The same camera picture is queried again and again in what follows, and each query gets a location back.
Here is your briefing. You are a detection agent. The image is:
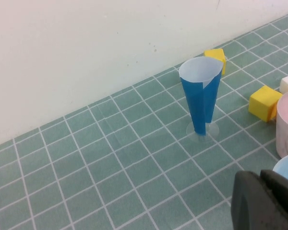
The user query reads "yellow foam cube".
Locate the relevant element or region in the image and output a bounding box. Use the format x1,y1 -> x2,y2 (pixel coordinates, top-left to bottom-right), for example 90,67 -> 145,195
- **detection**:
204,48 -> 227,75
249,85 -> 283,123

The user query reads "green checked tablecloth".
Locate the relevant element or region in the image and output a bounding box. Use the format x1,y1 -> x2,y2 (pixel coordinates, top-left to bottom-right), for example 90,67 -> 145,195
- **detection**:
0,9 -> 288,230

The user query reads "blue paper cone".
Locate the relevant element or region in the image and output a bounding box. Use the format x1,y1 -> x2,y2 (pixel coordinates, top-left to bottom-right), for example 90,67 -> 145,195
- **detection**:
179,56 -> 223,137

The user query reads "clear plastic cone stand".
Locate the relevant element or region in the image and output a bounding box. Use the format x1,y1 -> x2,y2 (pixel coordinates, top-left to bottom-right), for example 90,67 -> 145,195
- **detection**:
186,121 -> 219,143

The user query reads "pink plastic cup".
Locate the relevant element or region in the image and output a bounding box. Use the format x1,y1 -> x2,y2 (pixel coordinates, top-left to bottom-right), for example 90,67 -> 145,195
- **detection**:
275,90 -> 288,159

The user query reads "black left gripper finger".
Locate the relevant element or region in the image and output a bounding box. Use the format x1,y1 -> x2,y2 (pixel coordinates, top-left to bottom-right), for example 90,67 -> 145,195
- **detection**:
231,169 -> 288,230

